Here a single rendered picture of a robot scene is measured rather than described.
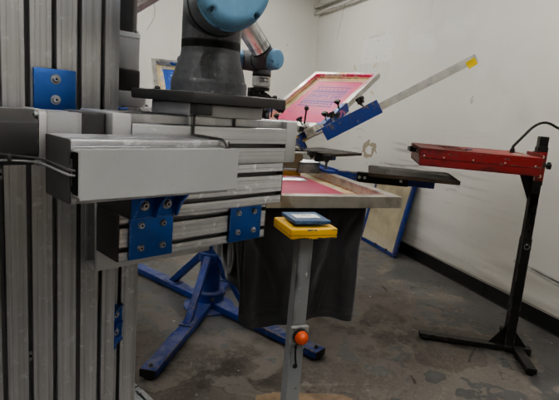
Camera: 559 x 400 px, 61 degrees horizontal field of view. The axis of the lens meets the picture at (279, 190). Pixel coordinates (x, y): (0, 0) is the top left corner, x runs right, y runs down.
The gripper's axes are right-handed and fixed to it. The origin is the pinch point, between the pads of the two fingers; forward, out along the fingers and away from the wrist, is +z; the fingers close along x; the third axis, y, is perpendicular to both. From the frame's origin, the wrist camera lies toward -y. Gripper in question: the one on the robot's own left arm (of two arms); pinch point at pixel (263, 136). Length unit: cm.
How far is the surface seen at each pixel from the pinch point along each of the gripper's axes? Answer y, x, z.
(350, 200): -10, 60, 14
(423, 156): -87, -7, 7
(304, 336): 13, 83, 45
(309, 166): -20.4, 3.5, 11.6
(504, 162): -120, 12, 7
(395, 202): -26, 60, 15
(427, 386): -82, 24, 113
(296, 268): 15, 79, 28
